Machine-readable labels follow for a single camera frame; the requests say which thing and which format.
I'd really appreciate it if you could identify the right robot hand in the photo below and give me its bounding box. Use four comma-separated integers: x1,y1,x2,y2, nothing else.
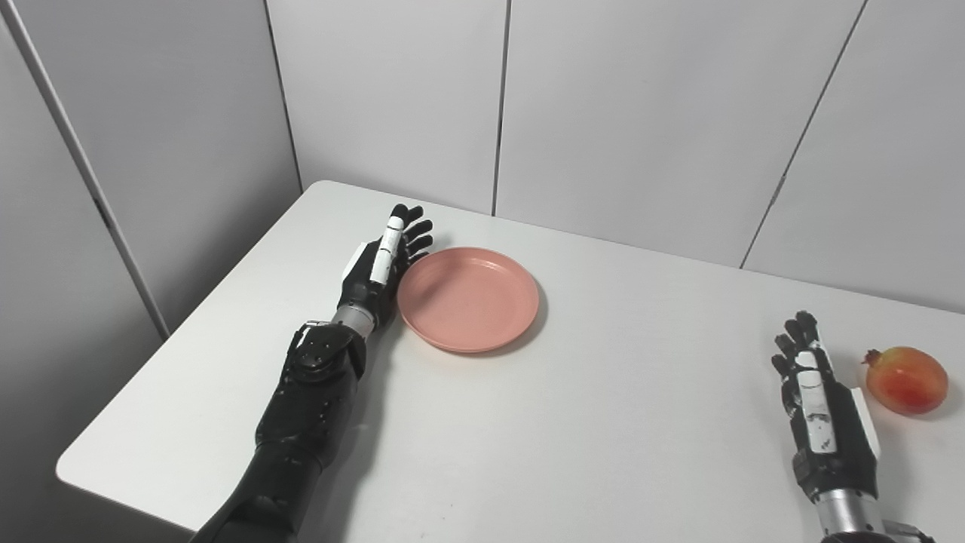
771,311,881,505

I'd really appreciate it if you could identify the pink plate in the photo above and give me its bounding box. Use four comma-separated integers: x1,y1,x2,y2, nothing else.
397,247,541,354

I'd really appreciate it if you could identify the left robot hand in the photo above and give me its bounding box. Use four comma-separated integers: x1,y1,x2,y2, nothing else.
335,204,435,327

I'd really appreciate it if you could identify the red yellow pomegranate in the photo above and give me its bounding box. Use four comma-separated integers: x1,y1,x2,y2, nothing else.
862,346,949,416

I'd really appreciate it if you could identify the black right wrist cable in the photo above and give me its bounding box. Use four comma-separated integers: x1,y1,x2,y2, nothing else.
882,519,937,543

